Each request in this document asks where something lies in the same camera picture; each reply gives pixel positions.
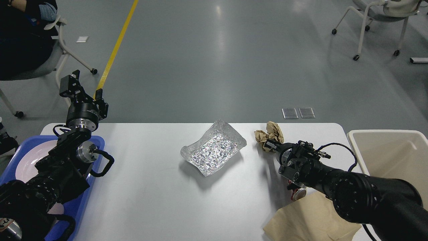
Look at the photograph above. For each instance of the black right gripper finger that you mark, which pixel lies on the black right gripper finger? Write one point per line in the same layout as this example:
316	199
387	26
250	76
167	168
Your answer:
272	145

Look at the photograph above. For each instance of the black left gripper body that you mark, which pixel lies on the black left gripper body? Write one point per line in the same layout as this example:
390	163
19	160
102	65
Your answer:
83	115

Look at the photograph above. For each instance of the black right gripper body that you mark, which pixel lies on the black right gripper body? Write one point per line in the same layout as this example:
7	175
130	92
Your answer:
285	152

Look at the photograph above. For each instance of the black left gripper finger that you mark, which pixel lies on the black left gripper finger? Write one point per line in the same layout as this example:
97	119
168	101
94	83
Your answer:
72	90
101	107

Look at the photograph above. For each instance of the small brown paper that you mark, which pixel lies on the small brown paper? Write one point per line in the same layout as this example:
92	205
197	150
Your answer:
273	132

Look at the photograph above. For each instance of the crushed red soda can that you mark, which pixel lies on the crushed red soda can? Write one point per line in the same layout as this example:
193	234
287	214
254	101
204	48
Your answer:
297	192

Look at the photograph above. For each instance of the foil tray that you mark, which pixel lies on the foil tray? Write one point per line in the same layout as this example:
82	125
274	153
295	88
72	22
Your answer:
213	150

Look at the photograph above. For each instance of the brown paper bag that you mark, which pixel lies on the brown paper bag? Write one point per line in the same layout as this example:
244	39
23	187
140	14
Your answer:
312	218

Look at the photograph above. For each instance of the pink plate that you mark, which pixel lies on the pink plate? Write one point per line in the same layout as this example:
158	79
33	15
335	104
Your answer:
26	167

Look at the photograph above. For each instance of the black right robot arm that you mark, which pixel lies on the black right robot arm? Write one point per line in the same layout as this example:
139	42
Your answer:
393	207

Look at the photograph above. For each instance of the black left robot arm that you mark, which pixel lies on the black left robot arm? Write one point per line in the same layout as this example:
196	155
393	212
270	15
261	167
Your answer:
61	175

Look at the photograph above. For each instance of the silver floor outlet plates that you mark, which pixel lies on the silver floor outlet plates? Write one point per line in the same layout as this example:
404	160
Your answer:
296	113

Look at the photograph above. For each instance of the white floor tag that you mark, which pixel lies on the white floor tag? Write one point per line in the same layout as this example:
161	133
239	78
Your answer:
82	39

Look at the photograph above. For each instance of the grey office chair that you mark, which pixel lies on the grey office chair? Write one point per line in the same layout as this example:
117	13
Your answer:
59	56

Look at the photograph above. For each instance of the person in black clothes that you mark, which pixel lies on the person in black clothes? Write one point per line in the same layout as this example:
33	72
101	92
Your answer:
24	43

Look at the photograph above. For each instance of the blue plastic tray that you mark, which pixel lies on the blue plastic tray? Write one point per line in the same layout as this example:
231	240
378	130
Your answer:
74	208

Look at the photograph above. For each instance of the beige plastic bin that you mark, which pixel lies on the beige plastic bin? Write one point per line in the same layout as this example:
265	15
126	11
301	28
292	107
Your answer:
400	154

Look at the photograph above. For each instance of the white object at right edge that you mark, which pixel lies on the white object at right edge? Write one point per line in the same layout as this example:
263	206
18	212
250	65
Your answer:
419	60

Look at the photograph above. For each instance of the grey chair in background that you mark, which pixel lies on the grey chair in background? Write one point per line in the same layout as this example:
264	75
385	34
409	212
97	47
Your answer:
382	11

